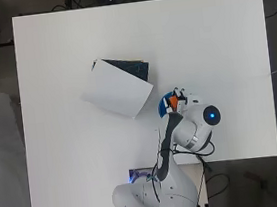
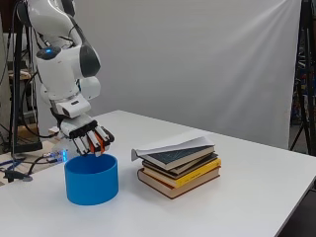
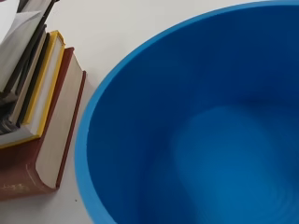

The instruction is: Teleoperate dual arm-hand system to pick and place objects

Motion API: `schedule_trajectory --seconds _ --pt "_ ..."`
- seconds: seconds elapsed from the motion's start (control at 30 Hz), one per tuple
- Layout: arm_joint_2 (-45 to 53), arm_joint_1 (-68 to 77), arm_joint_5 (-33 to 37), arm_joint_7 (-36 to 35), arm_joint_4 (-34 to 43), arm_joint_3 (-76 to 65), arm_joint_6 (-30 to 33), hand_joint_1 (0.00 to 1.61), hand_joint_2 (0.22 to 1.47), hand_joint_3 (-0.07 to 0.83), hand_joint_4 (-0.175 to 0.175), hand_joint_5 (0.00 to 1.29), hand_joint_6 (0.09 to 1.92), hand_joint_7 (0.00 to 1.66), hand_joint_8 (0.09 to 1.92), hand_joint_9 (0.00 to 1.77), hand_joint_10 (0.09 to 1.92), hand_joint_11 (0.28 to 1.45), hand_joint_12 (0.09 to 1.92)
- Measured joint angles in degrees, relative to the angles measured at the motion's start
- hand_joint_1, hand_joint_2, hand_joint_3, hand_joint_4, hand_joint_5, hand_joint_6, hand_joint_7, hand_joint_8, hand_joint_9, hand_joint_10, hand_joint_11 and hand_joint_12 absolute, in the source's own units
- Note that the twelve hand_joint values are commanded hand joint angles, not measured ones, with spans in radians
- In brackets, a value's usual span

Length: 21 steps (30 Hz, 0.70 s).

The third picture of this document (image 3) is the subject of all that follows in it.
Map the blue round tub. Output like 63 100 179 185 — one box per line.
74 0 299 224

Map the red-brown hardcover book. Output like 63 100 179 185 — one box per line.
0 47 88 201

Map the yellow-cover book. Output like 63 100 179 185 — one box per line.
0 29 66 150

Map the black-cover book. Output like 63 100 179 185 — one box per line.
8 23 51 128

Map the white softcover book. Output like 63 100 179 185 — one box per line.
0 10 43 94

